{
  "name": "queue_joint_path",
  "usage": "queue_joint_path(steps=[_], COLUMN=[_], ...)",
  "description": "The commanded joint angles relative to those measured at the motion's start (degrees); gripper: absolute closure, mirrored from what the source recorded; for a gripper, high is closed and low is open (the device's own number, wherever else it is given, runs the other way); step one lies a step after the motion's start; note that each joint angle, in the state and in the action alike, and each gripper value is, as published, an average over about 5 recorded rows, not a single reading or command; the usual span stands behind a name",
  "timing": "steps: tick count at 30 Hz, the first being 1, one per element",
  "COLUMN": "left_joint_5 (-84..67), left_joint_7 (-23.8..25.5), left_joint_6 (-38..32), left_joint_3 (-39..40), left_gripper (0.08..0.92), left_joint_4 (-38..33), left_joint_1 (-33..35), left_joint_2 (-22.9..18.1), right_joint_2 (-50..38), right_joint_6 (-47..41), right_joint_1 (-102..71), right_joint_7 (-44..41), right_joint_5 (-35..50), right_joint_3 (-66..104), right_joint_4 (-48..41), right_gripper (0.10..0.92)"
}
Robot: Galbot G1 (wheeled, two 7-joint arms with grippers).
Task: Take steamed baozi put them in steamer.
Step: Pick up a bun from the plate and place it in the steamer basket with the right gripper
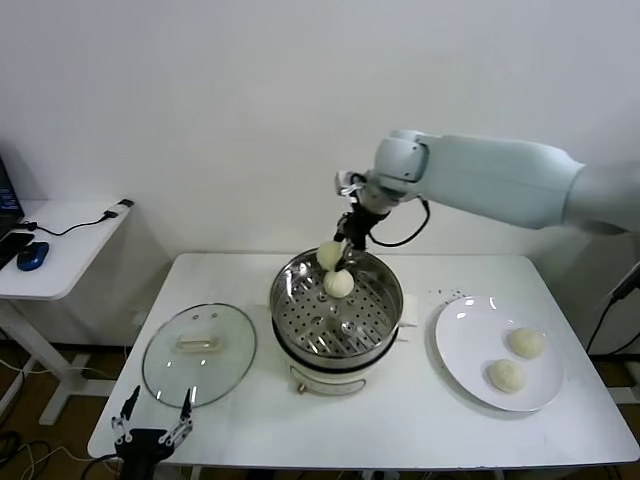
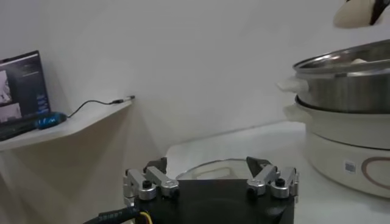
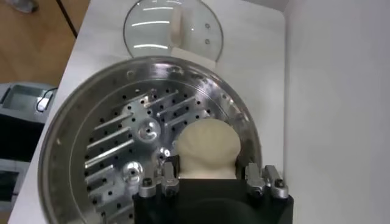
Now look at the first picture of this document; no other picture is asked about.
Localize white electric cooker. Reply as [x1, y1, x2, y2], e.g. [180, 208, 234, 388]
[272, 319, 416, 396]

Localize blue computer mouse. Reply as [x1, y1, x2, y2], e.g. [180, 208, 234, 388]
[14, 242, 51, 273]

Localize black device with cable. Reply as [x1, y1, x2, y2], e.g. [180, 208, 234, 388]
[585, 262, 640, 354]

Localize white side desk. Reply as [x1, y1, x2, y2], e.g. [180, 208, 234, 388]
[0, 199, 134, 426]

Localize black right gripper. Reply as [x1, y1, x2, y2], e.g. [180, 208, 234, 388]
[333, 202, 389, 274]

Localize stainless steel steamer basket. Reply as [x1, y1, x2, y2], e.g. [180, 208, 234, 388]
[254, 244, 419, 359]

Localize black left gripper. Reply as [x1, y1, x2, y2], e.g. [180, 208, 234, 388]
[110, 384, 195, 480]

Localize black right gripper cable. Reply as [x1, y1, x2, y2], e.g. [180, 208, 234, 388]
[367, 197, 432, 247]

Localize black laptop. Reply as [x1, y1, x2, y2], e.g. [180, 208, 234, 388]
[0, 158, 25, 241]

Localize white steamed baozi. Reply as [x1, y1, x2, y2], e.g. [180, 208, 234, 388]
[323, 269, 356, 300]
[316, 241, 346, 271]
[488, 358, 528, 394]
[508, 327, 544, 359]

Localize white oval plate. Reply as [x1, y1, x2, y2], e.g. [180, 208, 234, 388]
[433, 294, 566, 413]

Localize glass pot lid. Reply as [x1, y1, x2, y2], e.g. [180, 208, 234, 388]
[141, 302, 258, 410]

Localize light grey side furniture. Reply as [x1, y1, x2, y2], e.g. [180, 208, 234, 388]
[587, 227, 640, 354]

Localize black adapter cable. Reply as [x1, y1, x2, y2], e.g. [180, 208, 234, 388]
[22, 199, 134, 237]

